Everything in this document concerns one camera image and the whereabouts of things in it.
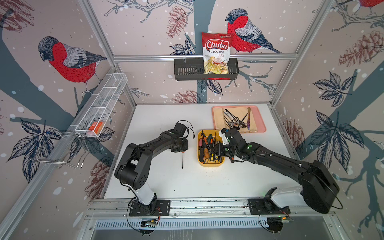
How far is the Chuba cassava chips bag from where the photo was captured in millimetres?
831

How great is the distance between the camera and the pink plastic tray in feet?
3.49

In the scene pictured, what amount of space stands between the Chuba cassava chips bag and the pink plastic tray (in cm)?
36
